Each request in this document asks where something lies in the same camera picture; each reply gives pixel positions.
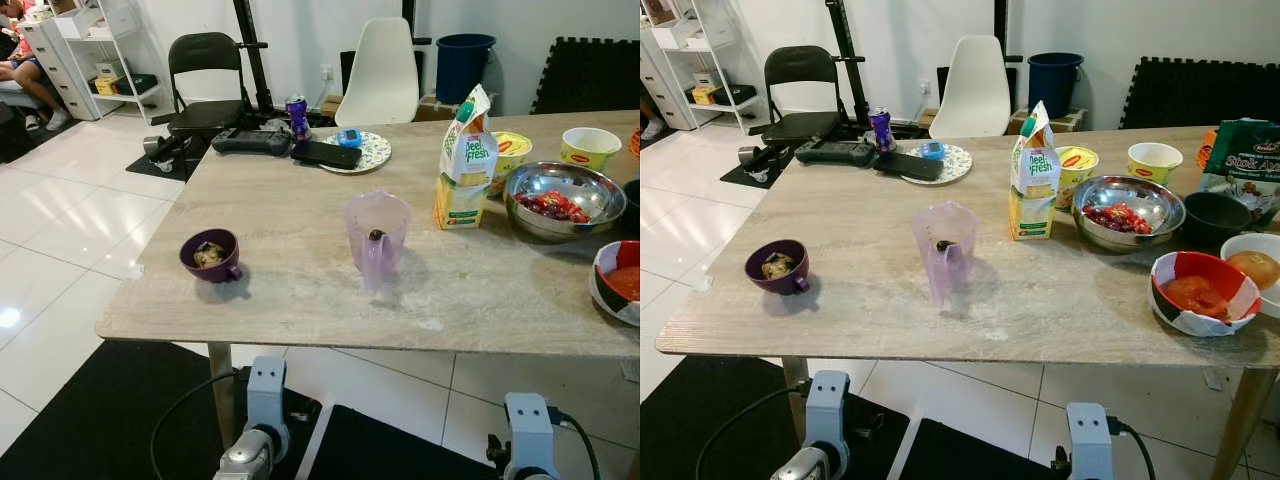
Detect red white patterned bowl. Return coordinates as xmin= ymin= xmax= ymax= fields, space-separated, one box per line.
xmin=1149 ymin=250 xmax=1264 ymax=338
xmin=590 ymin=240 xmax=641 ymax=328

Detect wooden dining table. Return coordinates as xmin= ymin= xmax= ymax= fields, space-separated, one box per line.
xmin=655 ymin=125 xmax=1280 ymax=480
xmin=95 ymin=108 xmax=641 ymax=446

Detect translucent purple pitcher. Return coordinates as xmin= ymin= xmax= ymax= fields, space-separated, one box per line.
xmin=344 ymin=190 xmax=414 ymax=293
xmin=911 ymin=201 xmax=981 ymax=306

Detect red chopped food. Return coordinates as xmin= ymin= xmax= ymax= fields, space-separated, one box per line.
xmin=522 ymin=192 xmax=591 ymax=224
xmin=1085 ymin=203 xmax=1153 ymax=235

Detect orange round food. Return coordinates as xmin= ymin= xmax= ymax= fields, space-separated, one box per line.
xmin=1227 ymin=250 xmax=1280 ymax=291

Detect steel mixing bowl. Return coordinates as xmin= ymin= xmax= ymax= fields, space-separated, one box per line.
xmin=503 ymin=161 xmax=629 ymax=241
xmin=1070 ymin=175 xmax=1187 ymax=251

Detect green yellow juice carton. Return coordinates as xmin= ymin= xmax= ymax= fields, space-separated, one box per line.
xmin=1008 ymin=100 xmax=1062 ymax=241
xmin=434 ymin=84 xmax=499 ymax=230

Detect lidded yellow noodle cup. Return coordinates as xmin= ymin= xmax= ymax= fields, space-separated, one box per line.
xmin=489 ymin=131 xmax=534 ymax=196
xmin=1056 ymin=146 xmax=1100 ymax=209

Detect open yellow noodle cup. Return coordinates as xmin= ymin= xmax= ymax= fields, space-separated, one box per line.
xmin=560 ymin=126 xmax=623 ymax=171
xmin=1127 ymin=142 xmax=1185 ymax=186

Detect floral patterned plate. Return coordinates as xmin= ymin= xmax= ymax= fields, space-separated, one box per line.
xmin=900 ymin=143 xmax=973 ymax=187
xmin=318 ymin=130 xmax=393 ymax=176

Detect black phone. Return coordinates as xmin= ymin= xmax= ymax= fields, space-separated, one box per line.
xmin=875 ymin=151 xmax=944 ymax=183
xmin=290 ymin=139 xmax=363 ymax=171

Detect purple cup with food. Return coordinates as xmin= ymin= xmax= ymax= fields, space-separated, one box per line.
xmin=744 ymin=238 xmax=810 ymax=296
xmin=179 ymin=228 xmax=244 ymax=284

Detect seated person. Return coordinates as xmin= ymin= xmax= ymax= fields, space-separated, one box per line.
xmin=640 ymin=95 xmax=669 ymax=141
xmin=0 ymin=0 xmax=71 ymax=131

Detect dark blue bin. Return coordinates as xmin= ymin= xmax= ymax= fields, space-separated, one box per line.
xmin=1027 ymin=52 xmax=1085 ymax=119
xmin=436 ymin=33 xmax=497 ymax=106

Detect white plastic chair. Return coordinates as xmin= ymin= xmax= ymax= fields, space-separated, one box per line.
xmin=334 ymin=17 xmax=421 ymax=128
xmin=928 ymin=35 xmax=1012 ymax=141

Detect black handheld controller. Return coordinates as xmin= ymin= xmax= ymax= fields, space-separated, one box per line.
xmin=795 ymin=138 xmax=878 ymax=167
xmin=210 ymin=127 xmax=293 ymax=158

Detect black foam mat stack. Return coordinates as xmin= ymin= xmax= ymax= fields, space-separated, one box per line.
xmin=1119 ymin=56 xmax=1280 ymax=131
xmin=530 ymin=37 xmax=641 ymax=116

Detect silver black floor device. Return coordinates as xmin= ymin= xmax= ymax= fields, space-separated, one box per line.
xmin=143 ymin=133 xmax=191 ymax=171
xmin=738 ymin=143 xmax=791 ymax=173

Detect white drawer cabinet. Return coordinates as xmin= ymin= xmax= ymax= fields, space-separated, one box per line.
xmin=640 ymin=40 xmax=667 ymax=113
xmin=20 ymin=20 xmax=101 ymax=121

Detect white shelf unit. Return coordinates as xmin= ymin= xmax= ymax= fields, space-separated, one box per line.
xmin=45 ymin=0 xmax=176 ymax=126
xmin=650 ymin=0 xmax=771 ymax=131

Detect black tripod stand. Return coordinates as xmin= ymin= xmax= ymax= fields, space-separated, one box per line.
xmin=825 ymin=0 xmax=873 ymax=128
xmin=232 ymin=0 xmax=279 ymax=116

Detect white storage box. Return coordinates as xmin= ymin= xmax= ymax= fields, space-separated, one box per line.
xmin=55 ymin=8 xmax=101 ymax=39
xmin=650 ymin=18 xmax=701 ymax=49

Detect black folding chair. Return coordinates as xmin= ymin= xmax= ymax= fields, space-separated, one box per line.
xmin=748 ymin=45 xmax=851 ymax=146
xmin=150 ymin=32 xmax=251 ymax=141

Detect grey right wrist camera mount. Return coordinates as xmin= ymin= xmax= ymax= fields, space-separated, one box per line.
xmin=503 ymin=392 xmax=563 ymax=476
xmin=1065 ymin=402 xmax=1116 ymax=480

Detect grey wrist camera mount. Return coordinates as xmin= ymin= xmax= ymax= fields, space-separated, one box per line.
xmin=245 ymin=357 xmax=291 ymax=436
xmin=503 ymin=392 xmax=563 ymax=476
xmin=805 ymin=370 xmax=851 ymax=451
xmin=1065 ymin=402 xmax=1116 ymax=480

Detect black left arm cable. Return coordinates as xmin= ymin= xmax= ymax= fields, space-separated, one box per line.
xmin=695 ymin=385 xmax=811 ymax=480
xmin=150 ymin=368 xmax=251 ymax=480

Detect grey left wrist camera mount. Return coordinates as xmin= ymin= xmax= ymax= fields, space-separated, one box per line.
xmin=805 ymin=370 xmax=851 ymax=451
xmin=245 ymin=357 xmax=291 ymax=436

